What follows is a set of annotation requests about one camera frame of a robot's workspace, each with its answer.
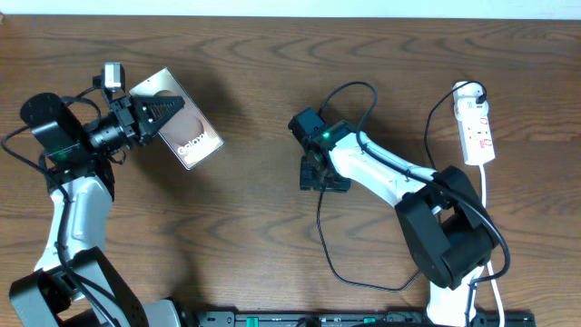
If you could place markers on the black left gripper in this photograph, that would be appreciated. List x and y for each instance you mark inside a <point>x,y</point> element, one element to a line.
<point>135,122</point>

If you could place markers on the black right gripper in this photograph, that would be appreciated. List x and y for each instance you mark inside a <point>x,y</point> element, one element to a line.
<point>306,179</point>

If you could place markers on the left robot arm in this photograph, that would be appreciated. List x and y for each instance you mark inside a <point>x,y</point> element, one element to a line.
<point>73,283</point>

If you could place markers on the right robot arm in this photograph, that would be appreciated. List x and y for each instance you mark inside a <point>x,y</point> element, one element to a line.
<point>449,234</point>

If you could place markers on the white power strip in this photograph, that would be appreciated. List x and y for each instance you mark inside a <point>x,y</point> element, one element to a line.
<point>471,110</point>

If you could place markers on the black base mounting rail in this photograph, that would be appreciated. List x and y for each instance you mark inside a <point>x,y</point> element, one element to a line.
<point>277,319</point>

